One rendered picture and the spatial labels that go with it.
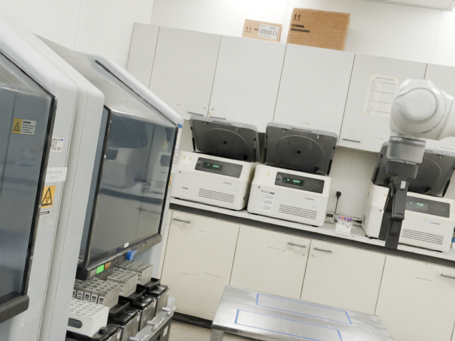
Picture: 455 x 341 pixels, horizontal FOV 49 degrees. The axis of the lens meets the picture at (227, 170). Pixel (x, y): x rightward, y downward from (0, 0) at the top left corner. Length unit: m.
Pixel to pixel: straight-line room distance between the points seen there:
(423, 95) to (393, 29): 3.21
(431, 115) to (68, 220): 0.84
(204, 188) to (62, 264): 2.47
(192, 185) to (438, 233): 1.72
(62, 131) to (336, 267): 2.75
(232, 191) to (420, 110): 2.59
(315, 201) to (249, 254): 0.61
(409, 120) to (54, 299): 0.90
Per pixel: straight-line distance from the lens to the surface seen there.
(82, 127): 1.21
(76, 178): 1.22
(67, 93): 1.12
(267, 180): 3.59
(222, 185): 3.61
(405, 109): 1.14
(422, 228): 3.63
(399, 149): 1.32
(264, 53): 3.94
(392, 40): 4.31
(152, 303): 1.74
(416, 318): 3.75
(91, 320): 1.39
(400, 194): 1.29
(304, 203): 3.56
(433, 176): 4.00
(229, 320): 1.65
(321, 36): 3.98
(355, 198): 4.19
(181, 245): 3.73
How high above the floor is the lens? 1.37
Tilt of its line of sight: 3 degrees down
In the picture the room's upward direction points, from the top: 10 degrees clockwise
